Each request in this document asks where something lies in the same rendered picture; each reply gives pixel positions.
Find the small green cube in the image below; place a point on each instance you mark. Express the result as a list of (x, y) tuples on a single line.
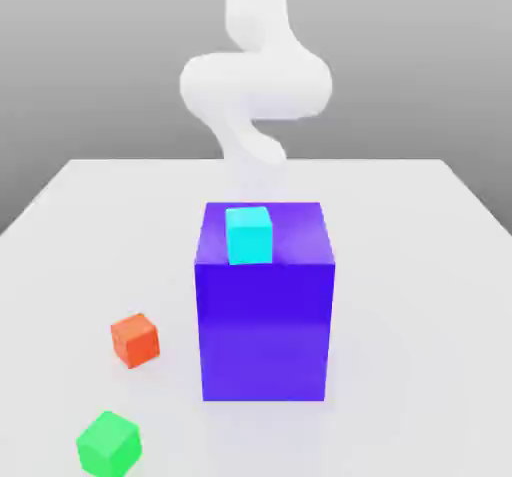
[(108, 445)]

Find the small red cube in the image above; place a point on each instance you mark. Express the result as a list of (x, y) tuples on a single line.
[(135, 343)]

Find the small cyan cube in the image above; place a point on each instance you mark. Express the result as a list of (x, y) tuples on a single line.
[(248, 239)]

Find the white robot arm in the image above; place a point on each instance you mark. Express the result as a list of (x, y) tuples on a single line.
[(256, 85)]

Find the large purple box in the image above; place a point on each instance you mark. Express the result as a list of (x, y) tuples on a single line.
[(264, 325)]

